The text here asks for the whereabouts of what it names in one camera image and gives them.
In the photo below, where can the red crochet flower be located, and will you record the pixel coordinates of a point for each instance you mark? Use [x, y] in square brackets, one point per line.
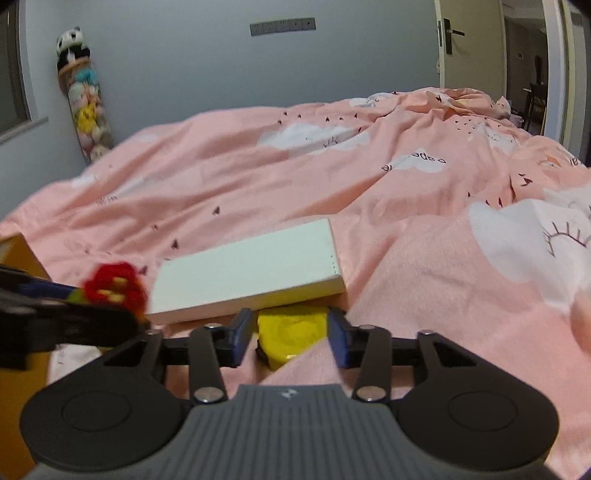
[115, 288]

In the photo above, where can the pink cloud printed blanket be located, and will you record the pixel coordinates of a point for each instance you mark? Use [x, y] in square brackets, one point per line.
[415, 258]

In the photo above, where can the panda plush toy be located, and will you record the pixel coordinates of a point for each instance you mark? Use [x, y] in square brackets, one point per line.
[71, 46]

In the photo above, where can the clear tube of plush toys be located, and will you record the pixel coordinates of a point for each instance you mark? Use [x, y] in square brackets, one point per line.
[90, 115]

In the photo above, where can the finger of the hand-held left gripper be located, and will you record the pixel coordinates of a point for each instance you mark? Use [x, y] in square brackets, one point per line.
[46, 289]
[74, 325]

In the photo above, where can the grey wall socket panel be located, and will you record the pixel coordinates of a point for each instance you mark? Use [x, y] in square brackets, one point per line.
[282, 26]

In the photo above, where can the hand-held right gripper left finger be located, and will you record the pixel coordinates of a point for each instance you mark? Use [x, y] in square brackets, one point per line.
[242, 339]

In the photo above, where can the beige room door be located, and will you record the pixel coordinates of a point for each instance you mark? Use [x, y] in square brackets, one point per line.
[480, 50]

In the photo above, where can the yellow round container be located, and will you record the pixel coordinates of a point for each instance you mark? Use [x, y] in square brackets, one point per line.
[291, 333]

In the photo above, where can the white long flat box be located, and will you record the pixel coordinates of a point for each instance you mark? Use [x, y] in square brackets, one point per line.
[244, 272]

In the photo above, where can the window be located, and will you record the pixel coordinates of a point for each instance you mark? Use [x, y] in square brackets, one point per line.
[11, 78]

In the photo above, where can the orange cardboard box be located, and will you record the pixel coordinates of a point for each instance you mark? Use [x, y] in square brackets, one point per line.
[18, 410]

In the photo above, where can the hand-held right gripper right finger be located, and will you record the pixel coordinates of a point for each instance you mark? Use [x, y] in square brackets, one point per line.
[338, 341]

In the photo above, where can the dark wooden chair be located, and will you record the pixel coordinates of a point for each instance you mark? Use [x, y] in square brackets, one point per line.
[537, 99]

